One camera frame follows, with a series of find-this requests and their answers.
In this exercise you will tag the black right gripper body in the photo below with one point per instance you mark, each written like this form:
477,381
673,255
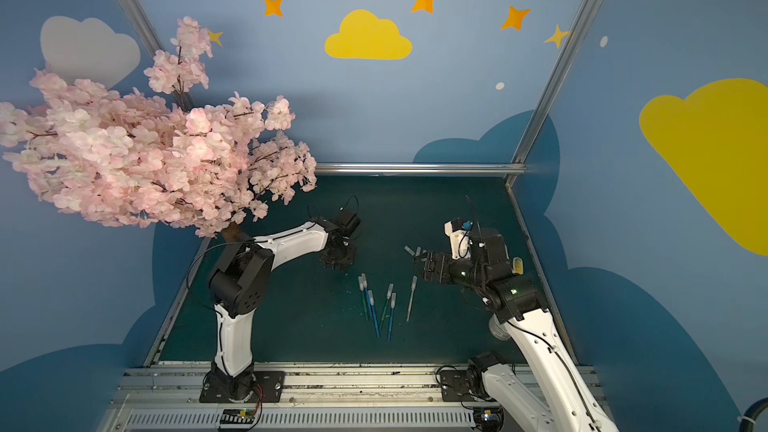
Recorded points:
437,267

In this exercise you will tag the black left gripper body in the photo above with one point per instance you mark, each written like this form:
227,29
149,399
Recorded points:
339,249

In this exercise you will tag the green carving knife capped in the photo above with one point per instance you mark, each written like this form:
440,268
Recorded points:
387,307
364,296

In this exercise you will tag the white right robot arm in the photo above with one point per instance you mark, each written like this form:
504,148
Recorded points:
565,402

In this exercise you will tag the short blue carving knife capped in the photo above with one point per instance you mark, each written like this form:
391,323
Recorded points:
373,313

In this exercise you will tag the lower blue carving knife capped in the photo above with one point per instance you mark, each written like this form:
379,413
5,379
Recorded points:
392,305

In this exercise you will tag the yellow work glove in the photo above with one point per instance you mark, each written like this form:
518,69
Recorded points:
517,266

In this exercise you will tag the right round green circuit board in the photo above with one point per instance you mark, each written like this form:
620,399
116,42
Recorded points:
487,419

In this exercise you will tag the left green circuit board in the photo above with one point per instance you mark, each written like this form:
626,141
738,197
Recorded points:
242,419

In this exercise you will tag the pink artificial blossom tree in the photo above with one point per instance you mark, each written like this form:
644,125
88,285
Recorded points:
133,159

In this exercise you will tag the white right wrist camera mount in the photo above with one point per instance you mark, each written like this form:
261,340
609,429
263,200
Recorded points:
458,230

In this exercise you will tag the horizontal aluminium frame rail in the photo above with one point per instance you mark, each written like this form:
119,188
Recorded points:
419,169

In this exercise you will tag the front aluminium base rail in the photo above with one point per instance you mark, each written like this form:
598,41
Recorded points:
312,397

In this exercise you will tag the right slanted aluminium frame post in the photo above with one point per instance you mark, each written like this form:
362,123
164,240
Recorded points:
583,20

